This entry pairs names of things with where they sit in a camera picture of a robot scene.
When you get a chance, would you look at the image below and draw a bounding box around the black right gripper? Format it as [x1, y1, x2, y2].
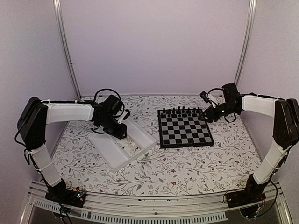
[199, 101, 240, 123]

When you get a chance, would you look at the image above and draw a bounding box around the black and silver chessboard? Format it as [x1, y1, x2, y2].
[157, 110, 214, 148]

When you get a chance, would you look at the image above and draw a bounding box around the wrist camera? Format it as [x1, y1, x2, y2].
[200, 91, 217, 104]
[117, 109, 131, 124]

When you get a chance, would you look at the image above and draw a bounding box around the front aluminium rail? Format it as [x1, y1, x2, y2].
[20, 181, 293, 224]

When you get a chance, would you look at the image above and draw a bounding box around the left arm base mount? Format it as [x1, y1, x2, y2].
[45, 180, 87, 208]

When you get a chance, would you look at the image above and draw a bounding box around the white plastic tray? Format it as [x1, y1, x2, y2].
[87, 118, 157, 173]

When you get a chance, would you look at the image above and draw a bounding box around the right aluminium frame post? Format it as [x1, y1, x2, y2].
[234, 0, 257, 86]

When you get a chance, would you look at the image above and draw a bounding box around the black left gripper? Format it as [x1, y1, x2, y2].
[98, 116, 127, 140]

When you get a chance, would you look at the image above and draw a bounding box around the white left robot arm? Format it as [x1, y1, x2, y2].
[16, 95, 130, 203]

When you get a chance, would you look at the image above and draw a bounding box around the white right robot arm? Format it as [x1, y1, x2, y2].
[199, 83, 299, 203]

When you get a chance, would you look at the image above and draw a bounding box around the black chess pieces back row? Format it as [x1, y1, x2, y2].
[158, 106, 203, 114]

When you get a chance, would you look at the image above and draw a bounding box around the aluminium frame post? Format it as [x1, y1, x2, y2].
[234, 0, 257, 86]
[53, 0, 82, 98]

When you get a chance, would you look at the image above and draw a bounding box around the left aluminium frame post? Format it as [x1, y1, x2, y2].
[53, 0, 82, 98]

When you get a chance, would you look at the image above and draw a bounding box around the black chess pawns row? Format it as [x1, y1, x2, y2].
[160, 110, 202, 118]

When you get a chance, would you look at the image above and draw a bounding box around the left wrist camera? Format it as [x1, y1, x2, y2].
[117, 109, 131, 124]

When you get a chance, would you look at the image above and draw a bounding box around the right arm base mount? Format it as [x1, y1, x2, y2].
[223, 189, 266, 219]

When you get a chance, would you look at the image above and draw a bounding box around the floral patterned table mat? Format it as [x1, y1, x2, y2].
[42, 94, 262, 196]

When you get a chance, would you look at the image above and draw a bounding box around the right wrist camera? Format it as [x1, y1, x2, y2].
[200, 91, 217, 104]

